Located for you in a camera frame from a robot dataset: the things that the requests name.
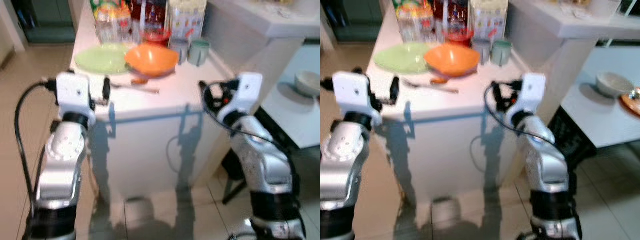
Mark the orange bowl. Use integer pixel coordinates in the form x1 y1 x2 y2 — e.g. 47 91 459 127
124 43 180 79
423 43 481 79

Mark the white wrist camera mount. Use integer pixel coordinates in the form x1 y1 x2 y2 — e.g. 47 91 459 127
55 71 97 119
332 71 375 119
513 73 547 120
226 72 264 120

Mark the dark red jar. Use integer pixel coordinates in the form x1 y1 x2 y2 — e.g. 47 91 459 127
130 0 169 32
432 0 470 32

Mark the pale green mug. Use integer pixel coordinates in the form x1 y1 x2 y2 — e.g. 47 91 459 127
490 40 514 68
187 39 212 68

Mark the white printed carton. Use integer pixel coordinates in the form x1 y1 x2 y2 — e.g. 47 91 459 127
168 0 208 44
469 0 509 43

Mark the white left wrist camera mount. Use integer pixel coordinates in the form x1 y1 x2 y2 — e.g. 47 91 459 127
332 71 375 119
55 71 97 119

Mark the metal spoon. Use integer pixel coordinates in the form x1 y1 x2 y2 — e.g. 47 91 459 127
403 79 460 95

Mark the light green plate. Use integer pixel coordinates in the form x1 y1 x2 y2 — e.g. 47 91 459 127
74 43 134 75
373 42 434 75

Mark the red bowl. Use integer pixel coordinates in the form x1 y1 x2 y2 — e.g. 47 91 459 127
443 28 474 48
143 28 172 48

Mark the white ceramic bowl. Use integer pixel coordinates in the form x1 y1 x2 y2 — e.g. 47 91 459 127
294 71 321 98
595 72 636 99

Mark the colourful printed package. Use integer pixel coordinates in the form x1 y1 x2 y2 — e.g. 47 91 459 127
392 0 433 22
89 0 132 22

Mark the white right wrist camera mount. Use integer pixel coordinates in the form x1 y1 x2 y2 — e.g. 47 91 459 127
226 72 264 120
513 73 547 120

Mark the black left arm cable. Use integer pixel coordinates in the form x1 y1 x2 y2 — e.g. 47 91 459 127
14 76 59 217

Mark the orange plate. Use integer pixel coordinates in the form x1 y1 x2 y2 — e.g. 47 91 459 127
619 88 640 119

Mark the dark green cabinet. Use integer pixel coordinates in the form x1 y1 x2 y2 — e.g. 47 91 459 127
10 0 77 44
321 0 384 43

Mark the grey mug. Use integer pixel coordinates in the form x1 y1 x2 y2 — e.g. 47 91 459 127
169 39 190 64
472 39 493 65

